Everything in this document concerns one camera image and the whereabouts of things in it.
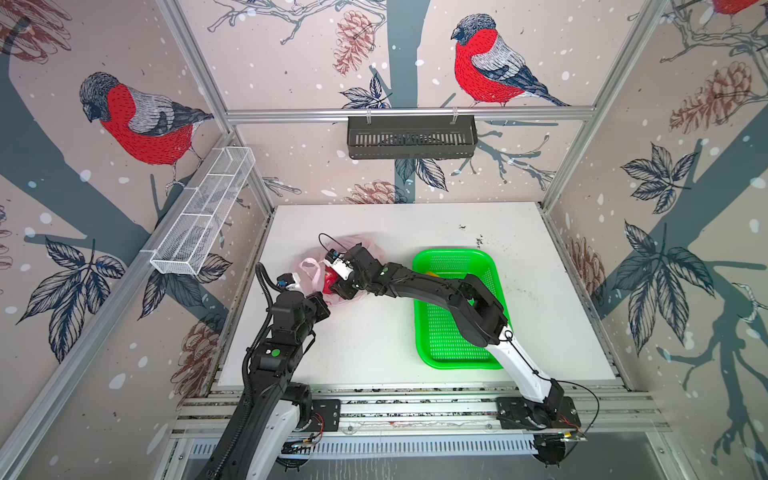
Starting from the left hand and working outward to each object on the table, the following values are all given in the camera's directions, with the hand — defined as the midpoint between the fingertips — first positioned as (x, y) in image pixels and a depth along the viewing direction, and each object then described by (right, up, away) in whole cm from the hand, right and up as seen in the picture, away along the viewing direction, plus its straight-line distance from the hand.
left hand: (322, 292), depth 79 cm
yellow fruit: (+32, +3, +15) cm, 35 cm away
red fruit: (0, +2, +11) cm, 11 cm away
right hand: (+1, -1, +15) cm, 15 cm away
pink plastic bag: (0, +8, -9) cm, 12 cm away
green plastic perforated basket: (+33, -16, +7) cm, 37 cm away
